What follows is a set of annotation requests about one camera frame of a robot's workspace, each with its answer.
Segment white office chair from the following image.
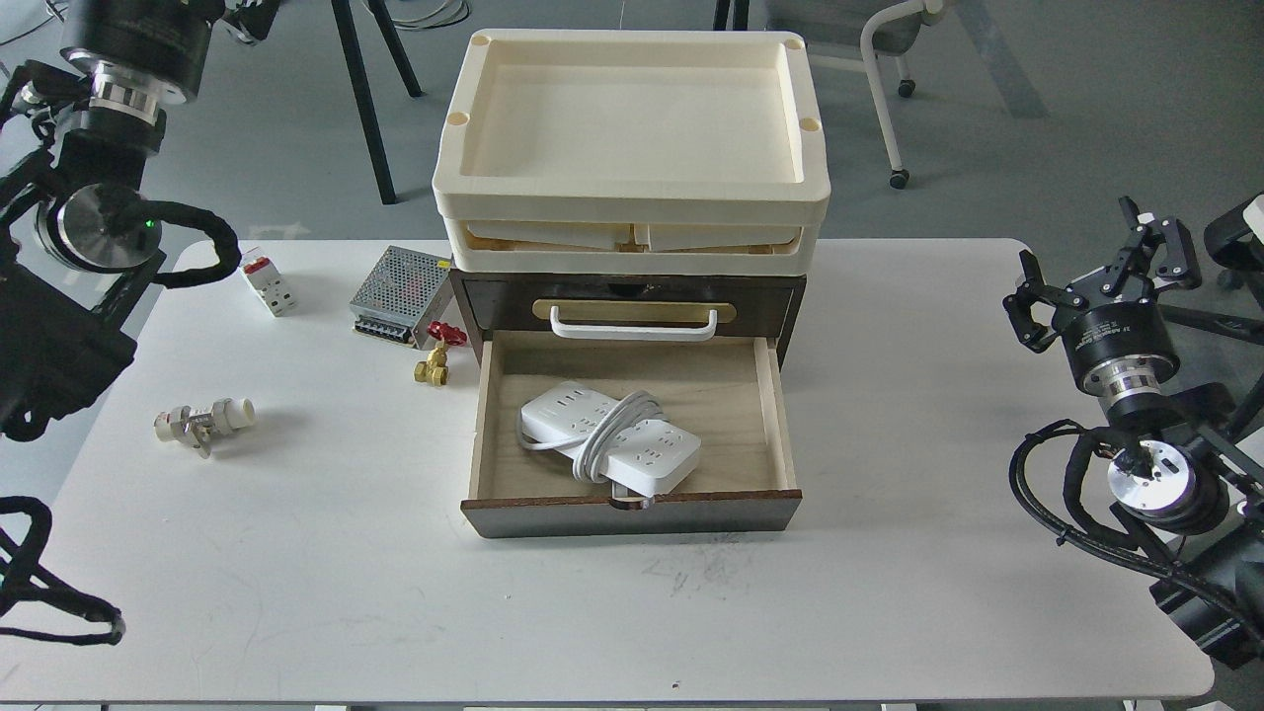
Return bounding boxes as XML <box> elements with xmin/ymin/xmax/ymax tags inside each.
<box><xmin>765</xmin><ymin>0</ymin><xmax>954</xmax><ymax>191</ymax></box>

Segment metal mesh power supply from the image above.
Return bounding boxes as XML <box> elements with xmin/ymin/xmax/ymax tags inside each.
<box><xmin>349</xmin><ymin>245</ymin><xmax>454</xmax><ymax>348</ymax></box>

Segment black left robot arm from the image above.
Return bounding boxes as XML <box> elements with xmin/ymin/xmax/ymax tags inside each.
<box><xmin>1</xmin><ymin>1</ymin><xmax>279</xmax><ymax>442</ymax></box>

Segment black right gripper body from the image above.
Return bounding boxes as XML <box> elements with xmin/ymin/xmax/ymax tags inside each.
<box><xmin>1055</xmin><ymin>278</ymin><xmax>1181</xmax><ymax>400</ymax></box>

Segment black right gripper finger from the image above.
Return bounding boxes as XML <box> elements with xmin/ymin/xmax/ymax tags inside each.
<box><xmin>1103</xmin><ymin>197</ymin><xmax>1205</xmax><ymax>300</ymax></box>
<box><xmin>1002</xmin><ymin>250</ymin><xmax>1066</xmax><ymax>356</ymax></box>

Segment white power strip with cable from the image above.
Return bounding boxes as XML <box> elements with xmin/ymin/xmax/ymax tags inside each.
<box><xmin>518</xmin><ymin>381</ymin><xmax>702</xmax><ymax>497</ymax></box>

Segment cream plastic tray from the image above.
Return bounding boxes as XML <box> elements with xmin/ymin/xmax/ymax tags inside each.
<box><xmin>434</xmin><ymin>29</ymin><xmax>830</xmax><ymax>226</ymax></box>
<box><xmin>445</xmin><ymin>219</ymin><xmax>819</xmax><ymax>277</ymax></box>

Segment white circuit breaker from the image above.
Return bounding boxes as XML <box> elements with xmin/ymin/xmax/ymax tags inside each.
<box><xmin>240</xmin><ymin>247</ymin><xmax>296</xmax><ymax>318</ymax></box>

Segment white drawer handle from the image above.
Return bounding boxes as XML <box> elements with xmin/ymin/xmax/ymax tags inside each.
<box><xmin>549</xmin><ymin>306</ymin><xmax>719</xmax><ymax>343</ymax></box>

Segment white pipe fitting sprinkler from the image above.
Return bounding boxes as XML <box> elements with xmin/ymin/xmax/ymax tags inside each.
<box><xmin>153</xmin><ymin>399</ymin><xmax>257</xmax><ymax>459</ymax></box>

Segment brass valve red handle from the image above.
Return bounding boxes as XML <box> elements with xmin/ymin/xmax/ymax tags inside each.
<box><xmin>415</xmin><ymin>320</ymin><xmax>468</xmax><ymax>386</ymax></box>

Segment cream plastic tray top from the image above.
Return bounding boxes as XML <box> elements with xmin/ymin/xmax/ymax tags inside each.
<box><xmin>434</xmin><ymin>29</ymin><xmax>830</xmax><ymax>226</ymax></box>

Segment cream plastic tray lower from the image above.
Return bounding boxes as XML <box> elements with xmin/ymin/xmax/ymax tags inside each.
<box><xmin>445</xmin><ymin>219</ymin><xmax>819</xmax><ymax>277</ymax></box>

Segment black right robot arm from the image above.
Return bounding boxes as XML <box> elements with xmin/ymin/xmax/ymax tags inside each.
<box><xmin>1004</xmin><ymin>197</ymin><xmax>1263</xmax><ymax>668</ymax></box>

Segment open wooden drawer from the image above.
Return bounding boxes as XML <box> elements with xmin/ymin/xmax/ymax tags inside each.
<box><xmin>460</xmin><ymin>330</ymin><xmax>801</xmax><ymax>536</ymax></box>

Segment black table legs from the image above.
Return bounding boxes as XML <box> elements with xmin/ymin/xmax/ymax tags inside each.
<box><xmin>331</xmin><ymin>0</ymin><xmax>423</xmax><ymax>205</ymax></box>

